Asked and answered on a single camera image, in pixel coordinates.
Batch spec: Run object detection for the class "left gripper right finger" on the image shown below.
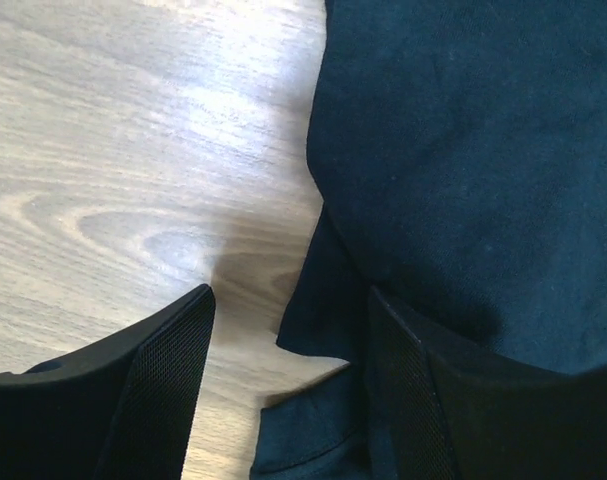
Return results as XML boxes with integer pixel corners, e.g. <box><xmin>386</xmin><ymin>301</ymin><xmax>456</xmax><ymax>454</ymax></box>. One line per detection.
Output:
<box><xmin>369</xmin><ymin>289</ymin><xmax>607</xmax><ymax>479</ymax></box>

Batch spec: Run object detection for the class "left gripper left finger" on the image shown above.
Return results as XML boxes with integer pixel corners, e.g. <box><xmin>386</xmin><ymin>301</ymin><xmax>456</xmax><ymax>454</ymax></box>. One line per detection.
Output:
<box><xmin>0</xmin><ymin>284</ymin><xmax>216</xmax><ymax>479</ymax></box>

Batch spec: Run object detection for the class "black t shirt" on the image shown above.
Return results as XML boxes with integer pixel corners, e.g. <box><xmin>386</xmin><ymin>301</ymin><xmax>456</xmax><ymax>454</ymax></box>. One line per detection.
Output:
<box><xmin>249</xmin><ymin>1</ymin><xmax>607</xmax><ymax>479</ymax></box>

